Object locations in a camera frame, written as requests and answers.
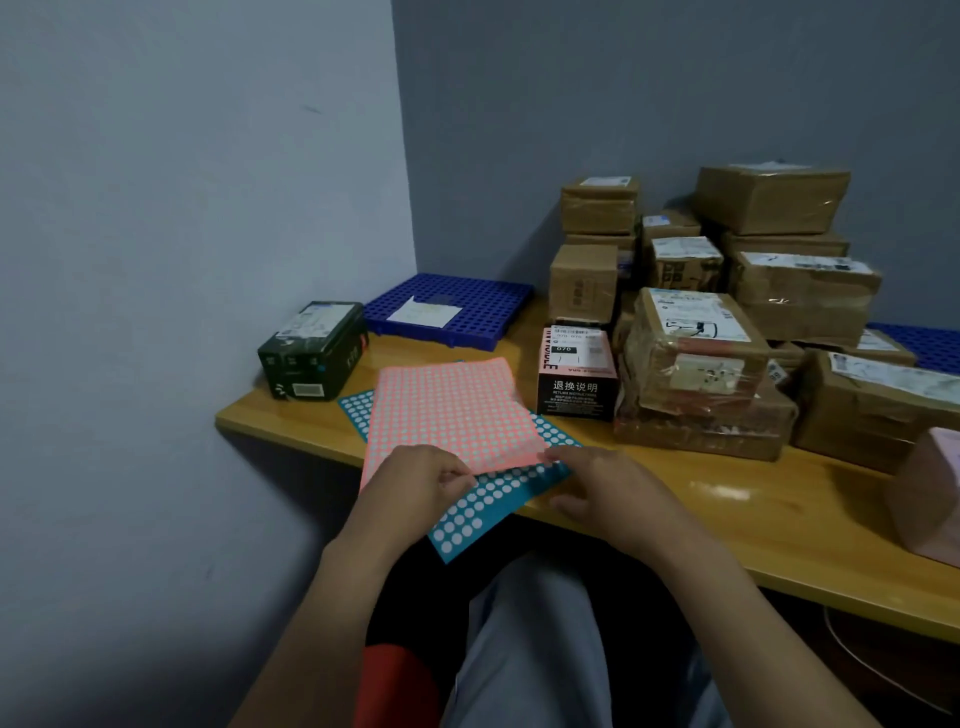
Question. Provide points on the person's right hand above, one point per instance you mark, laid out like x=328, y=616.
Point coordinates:
x=630, y=502

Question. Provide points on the person's left hand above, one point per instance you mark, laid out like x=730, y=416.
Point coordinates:
x=405, y=495

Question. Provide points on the teal sticker sheet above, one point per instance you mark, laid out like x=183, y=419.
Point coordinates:
x=480, y=510

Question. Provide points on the pink dot sticker sheet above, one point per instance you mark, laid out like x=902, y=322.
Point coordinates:
x=450, y=412

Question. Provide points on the black and pink box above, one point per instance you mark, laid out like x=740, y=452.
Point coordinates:
x=577, y=394

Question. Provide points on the taped box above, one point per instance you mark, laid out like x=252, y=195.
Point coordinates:
x=652, y=367

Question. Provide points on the dark green box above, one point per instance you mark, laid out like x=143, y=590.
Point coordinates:
x=307, y=360

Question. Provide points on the small brown printed box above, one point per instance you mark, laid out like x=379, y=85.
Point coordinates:
x=686, y=274

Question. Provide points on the large pink box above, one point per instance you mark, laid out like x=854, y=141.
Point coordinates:
x=930, y=502

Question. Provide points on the pile of brown parcels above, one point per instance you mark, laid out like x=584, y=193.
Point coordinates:
x=772, y=202

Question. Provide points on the person's left forearm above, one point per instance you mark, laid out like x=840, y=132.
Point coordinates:
x=322, y=645

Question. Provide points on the person's right forearm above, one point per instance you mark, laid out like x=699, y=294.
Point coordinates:
x=765, y=645

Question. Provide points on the person's grey trousers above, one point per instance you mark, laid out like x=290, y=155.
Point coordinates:
x=540, y=652

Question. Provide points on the white paper note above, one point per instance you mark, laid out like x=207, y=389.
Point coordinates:
x=424, y=313

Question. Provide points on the red stool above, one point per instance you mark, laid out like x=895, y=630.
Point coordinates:
x=397, y=690

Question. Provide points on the blue plastic grid pallet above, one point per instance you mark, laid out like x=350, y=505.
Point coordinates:
x=930, y=345
x=487, y=307

